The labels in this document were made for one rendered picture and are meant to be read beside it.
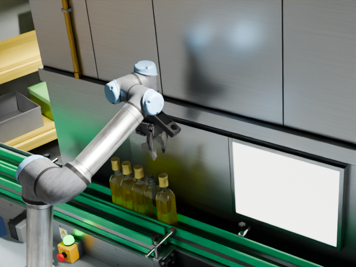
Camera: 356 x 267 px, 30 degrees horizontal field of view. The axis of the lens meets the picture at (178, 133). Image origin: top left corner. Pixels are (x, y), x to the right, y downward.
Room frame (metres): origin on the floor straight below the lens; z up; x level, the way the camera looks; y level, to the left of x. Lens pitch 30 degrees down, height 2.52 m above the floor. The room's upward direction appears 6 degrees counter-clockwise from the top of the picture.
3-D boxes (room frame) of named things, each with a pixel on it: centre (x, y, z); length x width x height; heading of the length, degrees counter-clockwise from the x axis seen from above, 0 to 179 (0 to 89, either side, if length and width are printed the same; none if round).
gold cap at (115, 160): (2.18, 0.25, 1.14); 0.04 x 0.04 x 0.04
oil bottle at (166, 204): (2.04, 0.07, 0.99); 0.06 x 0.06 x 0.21; 51
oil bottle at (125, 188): (2.14, 0.21, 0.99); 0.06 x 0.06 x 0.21; 51
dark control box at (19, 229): (2.29, 0.70, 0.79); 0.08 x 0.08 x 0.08; 52
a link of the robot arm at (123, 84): (1.97, 0.16, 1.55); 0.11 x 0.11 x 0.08; 37
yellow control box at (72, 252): (2.12, 0.48, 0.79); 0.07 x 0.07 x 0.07; 52
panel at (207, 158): (2.02, -0.17, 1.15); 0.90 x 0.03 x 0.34; 52
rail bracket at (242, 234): (1.91, -0.21, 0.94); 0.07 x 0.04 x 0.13; 142
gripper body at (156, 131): (2.05, 0.09, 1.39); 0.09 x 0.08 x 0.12; 51
